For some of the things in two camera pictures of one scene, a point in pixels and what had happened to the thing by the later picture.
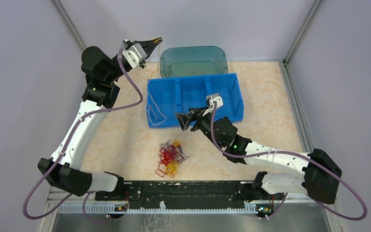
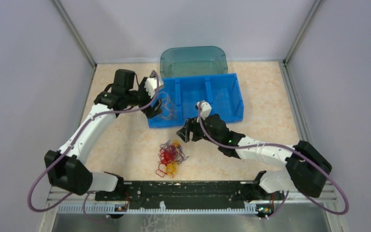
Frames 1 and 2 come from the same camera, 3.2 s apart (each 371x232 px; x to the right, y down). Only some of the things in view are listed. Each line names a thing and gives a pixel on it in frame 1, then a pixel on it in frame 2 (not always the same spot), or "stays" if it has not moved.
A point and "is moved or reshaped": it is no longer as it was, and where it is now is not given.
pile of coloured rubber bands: x=167 y=153 stays
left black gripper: x=151 y=44 → x=151 y=111
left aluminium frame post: x=69 y=24 stays
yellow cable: x=172 y=167 stays
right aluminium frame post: x=314 y=8 stays
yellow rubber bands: x=159 y=110 is moved or reshaped
